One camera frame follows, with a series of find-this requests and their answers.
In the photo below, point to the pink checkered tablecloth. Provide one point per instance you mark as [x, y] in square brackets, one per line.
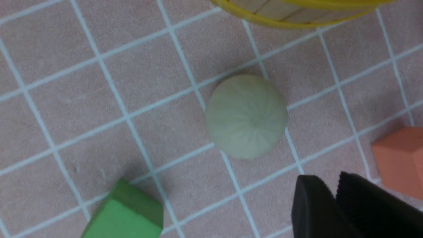
[96, 90]

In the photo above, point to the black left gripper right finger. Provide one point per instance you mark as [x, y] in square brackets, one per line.
[374, 212]

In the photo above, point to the orange foam cube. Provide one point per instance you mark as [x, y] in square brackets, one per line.
[399, 160]

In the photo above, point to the green foam cube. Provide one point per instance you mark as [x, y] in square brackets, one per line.
[127, 212]

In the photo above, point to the white bun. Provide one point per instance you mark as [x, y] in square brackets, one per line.
[246, 116]

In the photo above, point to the bamboo steamer tray yellow rim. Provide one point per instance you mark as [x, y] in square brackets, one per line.
[298, 14]

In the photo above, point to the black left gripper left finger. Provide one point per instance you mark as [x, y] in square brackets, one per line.
[315, 212]

